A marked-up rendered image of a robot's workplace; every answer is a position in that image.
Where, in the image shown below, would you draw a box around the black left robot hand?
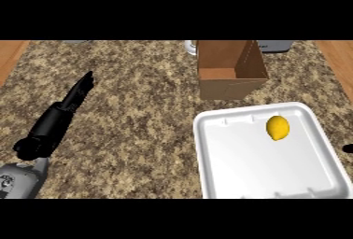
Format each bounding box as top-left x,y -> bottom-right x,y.
12,70 -> 96,162

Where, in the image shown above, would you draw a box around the yellow lemon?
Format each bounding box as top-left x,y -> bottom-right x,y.
264,115 -> 291,142

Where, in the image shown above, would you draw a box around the white foam tray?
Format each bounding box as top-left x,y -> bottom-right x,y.
192,101 -> 353,200

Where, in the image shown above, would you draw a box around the open brown cardboard box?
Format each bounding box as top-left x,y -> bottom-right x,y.
196,40 -> 270,101

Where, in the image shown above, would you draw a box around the grey appliance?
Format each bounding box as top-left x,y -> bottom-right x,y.
256,40 -> 295,53

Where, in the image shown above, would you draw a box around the white round container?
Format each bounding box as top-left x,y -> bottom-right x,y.
183,40 -> 199,56

